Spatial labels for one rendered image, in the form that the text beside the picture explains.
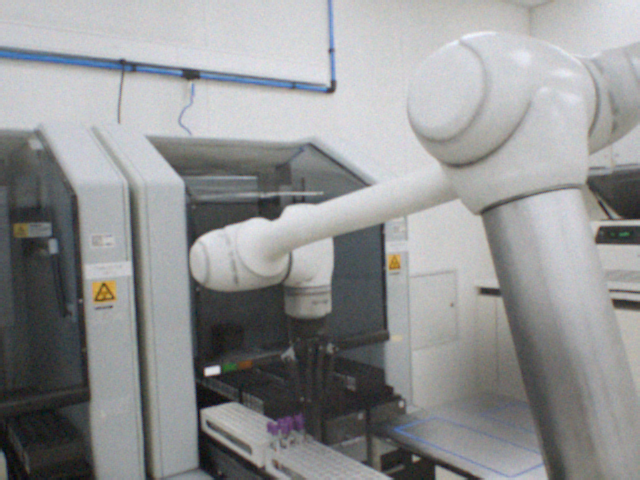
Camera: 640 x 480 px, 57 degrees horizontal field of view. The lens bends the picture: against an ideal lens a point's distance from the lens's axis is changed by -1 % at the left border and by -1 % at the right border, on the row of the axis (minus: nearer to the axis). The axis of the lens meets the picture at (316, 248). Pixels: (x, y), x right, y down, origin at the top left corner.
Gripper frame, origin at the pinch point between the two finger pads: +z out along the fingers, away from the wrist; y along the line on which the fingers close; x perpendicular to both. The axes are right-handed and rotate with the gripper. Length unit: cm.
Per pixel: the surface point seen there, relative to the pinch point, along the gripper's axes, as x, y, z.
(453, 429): 0.6, 40.9, 12.6
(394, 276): 38, 58, -20
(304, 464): -1.0, -2.9, 8.4
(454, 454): -9.6, 29.8, 12.5
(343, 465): -6.4, 2.4, 8.3
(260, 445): 13.3, -4.5, 8.6
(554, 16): 131, 291, -165
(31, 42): 144, -21, -108
